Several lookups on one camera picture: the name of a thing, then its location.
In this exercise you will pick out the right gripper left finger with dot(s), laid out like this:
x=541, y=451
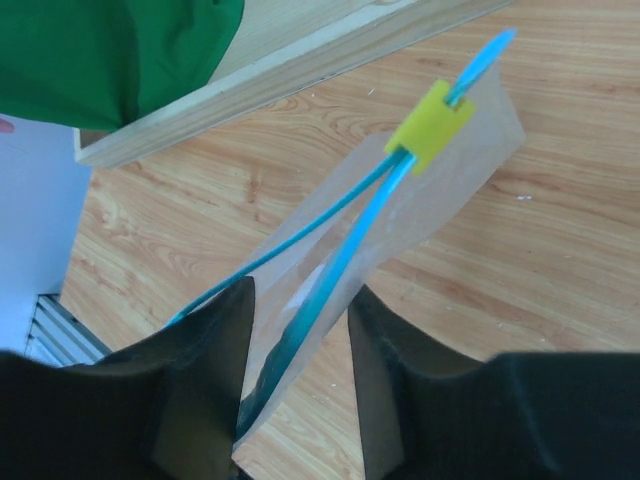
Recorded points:
x=165, y=407

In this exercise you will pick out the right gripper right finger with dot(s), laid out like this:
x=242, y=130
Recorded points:
x=427, y=411

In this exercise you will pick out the clear zip top bag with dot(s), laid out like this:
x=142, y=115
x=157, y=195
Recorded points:
x=390, y=193

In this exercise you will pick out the wooden clothes rack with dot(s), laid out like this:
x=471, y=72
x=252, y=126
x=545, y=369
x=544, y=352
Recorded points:
x=281, y=47

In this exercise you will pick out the green tank top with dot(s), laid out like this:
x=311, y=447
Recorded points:
x=101, y=65

